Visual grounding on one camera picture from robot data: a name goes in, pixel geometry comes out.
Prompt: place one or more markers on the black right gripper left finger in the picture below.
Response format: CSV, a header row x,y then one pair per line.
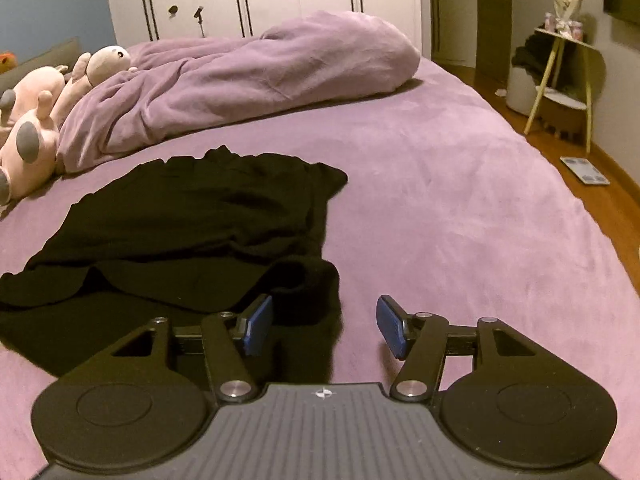
x,y
253,325

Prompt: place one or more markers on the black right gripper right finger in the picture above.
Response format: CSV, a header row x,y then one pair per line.
x,y
396,326

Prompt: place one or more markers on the black garment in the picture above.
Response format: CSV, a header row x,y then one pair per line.
x,y
185,238

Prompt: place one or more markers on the purple bed sheet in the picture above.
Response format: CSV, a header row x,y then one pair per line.
x,y
447,209

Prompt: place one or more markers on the white bathroom scale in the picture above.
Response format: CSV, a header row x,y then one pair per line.
x,y
584,170

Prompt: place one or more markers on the purple duvet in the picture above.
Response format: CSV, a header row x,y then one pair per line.
x,y
183,86

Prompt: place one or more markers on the white round bin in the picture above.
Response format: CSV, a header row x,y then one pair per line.
x,y
521,91

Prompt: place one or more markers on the pink plush pig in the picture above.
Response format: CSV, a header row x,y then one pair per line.
x,y
29,133

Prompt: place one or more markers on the yellow legged side table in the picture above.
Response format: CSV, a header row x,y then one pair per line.
x,y
569,80

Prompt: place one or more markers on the beige plush bear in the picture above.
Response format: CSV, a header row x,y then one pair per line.
x,y
89,71

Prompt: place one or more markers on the orange plush toy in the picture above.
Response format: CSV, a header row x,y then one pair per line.
x,y
8,61

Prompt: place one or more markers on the paper wrapped bouquet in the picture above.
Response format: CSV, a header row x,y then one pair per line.
x,y
564,20

